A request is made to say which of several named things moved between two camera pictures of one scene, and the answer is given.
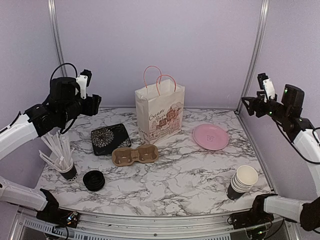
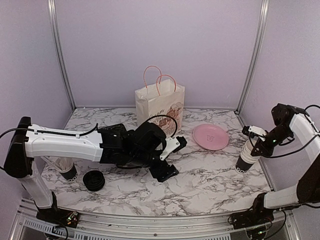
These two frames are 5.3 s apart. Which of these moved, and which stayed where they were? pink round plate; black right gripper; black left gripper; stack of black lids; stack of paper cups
Moved: black left gripper; black right gripper; stack of paper cups
Stayed: stack of black lids; pink round plate
